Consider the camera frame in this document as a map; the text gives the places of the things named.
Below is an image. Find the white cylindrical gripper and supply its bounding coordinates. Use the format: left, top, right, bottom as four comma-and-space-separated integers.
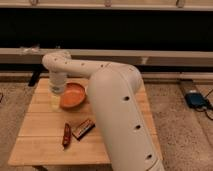
49, 72, 67, 111

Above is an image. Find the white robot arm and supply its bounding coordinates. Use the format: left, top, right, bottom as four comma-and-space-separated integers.
42, 51, 165, 171

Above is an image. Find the orange ceramic bowl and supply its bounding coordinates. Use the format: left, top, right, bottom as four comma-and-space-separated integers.
60, 82, 86, 108

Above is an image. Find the light wooden table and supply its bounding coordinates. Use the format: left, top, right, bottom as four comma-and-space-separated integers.
7, 77, 164, 167

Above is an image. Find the brown snack bar package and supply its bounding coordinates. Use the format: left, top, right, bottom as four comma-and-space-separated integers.
72, 119, 95, 141

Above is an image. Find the blue device on floor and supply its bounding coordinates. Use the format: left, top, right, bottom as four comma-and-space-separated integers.
184, 91, 207, 108

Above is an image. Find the black metal bracket leg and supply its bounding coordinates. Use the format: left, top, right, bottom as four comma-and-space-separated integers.
28, 69, 42, 87

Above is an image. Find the black cable on floor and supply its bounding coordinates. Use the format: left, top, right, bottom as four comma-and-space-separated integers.
195, 87, 213, 121

